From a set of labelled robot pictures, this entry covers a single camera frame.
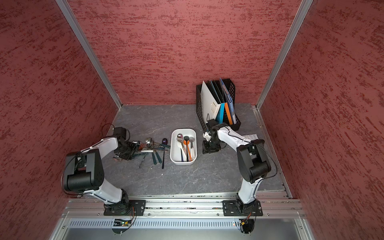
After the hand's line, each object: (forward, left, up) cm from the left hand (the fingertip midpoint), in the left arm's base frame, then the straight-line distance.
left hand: (137, 154), depth 92 cm
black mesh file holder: (+42, -61, +22) cm, 77 cm away
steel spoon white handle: (+1, -35, 0) cm, 35 cm away
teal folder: (+17, -52, +20) cm, 58 cm away
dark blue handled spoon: (+14, -26, +1) cm, 30 cm away
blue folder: (+19, -57, +28) cm, 66 cm away
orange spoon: (+9, -30, 0) cm, 31 cm away
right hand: (-1, -44, +4) cm, 45 cm away
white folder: (+20, -46, +23) cm, 55 cm away
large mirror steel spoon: (+9, -5, +1) cm, 10 cm away
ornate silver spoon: (-7, -3, -1) cm, 8 cm away
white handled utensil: (+3, -6, -1) cm, 6 cm away
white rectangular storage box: (+6, -29, 0) cm, 30 cm away
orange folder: (+20, -61, +9) cm, 64 cm away
